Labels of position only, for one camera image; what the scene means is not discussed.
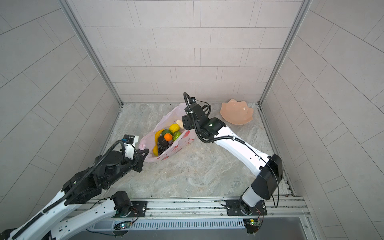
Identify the orange fake tangerine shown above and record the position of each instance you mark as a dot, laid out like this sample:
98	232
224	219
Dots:
168	137

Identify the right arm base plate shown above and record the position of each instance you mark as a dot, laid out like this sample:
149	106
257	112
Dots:
240	208

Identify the green fake fruit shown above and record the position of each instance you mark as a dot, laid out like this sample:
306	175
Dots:
176	135

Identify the right circuit board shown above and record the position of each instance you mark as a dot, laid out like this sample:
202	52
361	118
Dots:
252	225

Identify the dark fake grapes bunch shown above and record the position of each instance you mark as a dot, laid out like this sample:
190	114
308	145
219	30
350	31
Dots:
162	149

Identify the left circuit board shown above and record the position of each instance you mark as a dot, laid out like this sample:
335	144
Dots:
123	225

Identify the dark brown fake fruit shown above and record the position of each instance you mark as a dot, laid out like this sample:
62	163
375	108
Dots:
162	141

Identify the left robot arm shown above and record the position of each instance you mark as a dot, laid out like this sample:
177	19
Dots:
52	223

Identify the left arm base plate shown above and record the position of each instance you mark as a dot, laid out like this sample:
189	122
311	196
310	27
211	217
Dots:
136	209

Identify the white vented grille strip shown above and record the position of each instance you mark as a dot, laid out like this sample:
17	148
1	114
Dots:
172	224

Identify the aluminium mounting rail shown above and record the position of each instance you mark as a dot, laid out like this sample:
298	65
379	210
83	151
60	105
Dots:
216	207

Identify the pink plastic bag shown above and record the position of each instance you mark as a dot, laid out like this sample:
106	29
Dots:
186	138

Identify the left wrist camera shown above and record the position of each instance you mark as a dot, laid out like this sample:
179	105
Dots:
130	139

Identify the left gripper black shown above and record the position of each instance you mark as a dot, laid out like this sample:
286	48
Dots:
139	159

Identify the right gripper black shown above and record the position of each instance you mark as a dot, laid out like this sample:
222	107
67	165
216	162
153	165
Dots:
186	121

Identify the circuit board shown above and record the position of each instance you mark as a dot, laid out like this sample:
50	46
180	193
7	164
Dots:
252	225
123	225

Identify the yellow fake banana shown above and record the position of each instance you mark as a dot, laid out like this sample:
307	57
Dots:
155	149

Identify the yellow fake lemon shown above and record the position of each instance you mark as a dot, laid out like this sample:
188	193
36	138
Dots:
174	128

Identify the pink scalloped bowl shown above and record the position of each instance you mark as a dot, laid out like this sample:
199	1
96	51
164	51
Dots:
236	113

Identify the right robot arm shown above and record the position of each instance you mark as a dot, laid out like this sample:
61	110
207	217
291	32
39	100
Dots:
267	169

